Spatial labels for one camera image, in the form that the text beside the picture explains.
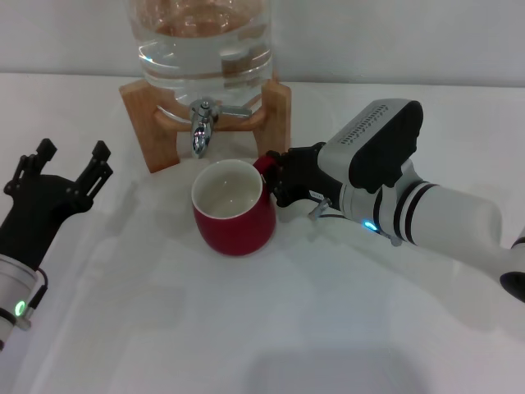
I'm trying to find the clear glass water jar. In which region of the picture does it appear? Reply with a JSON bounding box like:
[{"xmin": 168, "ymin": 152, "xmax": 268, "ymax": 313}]
[{"xmin": 127, "ymin": 0, "xmax": 275, "ymax": 125}]

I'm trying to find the red ceramic cup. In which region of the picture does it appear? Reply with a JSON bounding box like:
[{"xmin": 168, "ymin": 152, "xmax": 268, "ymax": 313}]
[{"xmin": 191, "ymin": 156, "xmax": 282, "ymax": 258}]

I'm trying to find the chrome faucet tap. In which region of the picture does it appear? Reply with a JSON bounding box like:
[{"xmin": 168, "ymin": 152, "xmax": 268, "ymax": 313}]
[{"xmin": 189, "ymin": 98, "xmax": 253, "ymax": 159}]

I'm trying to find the wooden jar stand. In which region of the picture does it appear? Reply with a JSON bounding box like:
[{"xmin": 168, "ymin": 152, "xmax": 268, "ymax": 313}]
[{"xmin": 119, "ymin": 76, "xmax": 292, "ymax": 174}]

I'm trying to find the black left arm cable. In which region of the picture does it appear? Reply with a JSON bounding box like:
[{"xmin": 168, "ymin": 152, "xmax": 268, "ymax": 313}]
[{"xmin": 21, "ymin": 267, "xmax": 50, "ymax": 324}]

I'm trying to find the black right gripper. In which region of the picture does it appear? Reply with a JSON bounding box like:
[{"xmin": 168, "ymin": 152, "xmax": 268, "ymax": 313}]
[{"xmin": 260, "ymin": 142, "xmax": 345, "ymax": 208}]

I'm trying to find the silver black wrist camera box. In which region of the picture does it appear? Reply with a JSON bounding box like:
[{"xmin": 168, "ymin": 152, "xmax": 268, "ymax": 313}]
[{"xmin": 317, "ymin": 98, "xmax": 425, "ymax": 195}]

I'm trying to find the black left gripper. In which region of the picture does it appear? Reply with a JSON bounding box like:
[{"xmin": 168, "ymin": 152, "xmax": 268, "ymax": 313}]
[{"xmin": 0, "ymin": 138, "xmax": 114, "ymax": 273}]

